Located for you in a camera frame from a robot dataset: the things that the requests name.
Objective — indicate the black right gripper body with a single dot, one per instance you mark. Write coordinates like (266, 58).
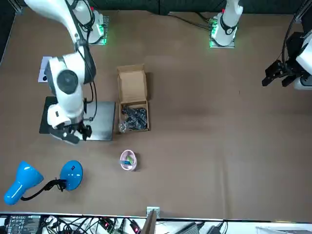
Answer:
(84, 130)

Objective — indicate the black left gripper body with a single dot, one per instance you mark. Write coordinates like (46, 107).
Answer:
(293, 48)

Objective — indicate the grey laptop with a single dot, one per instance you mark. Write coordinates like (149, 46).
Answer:
(103, 117)

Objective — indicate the blue desk lamp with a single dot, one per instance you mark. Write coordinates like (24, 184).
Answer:
(23, 180)

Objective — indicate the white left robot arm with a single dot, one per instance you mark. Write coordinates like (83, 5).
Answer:
(229, 14)

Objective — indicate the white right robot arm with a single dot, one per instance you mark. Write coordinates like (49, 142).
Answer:
(68, 85)

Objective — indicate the blue pen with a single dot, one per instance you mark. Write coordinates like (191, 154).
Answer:
(124, 162)

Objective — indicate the bag of black screws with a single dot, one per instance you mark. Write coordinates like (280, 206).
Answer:
(136, 119)

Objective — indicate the green pen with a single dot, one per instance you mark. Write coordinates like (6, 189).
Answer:
(130, 159)

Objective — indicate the open cardboard box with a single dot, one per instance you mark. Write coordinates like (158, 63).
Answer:
(131, 83)

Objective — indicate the white foldable phone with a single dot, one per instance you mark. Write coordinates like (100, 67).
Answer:
(42, 65)

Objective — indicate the circuit board with red light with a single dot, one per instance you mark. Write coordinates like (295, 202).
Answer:
(134, 227)
(106, 223)

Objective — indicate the large black labelled power adapter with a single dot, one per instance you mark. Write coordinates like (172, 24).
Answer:
(22, 223)

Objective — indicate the grey power adapter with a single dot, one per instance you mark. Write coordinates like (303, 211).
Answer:
(189, 229)

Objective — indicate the small black power adapter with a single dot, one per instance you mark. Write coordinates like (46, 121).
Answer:
(215, 229)

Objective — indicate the aluminium frame rail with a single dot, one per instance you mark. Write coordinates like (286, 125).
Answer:
(301, 11)
(15, 5)

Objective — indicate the aluminium post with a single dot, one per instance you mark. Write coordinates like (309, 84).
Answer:
(151, 221)

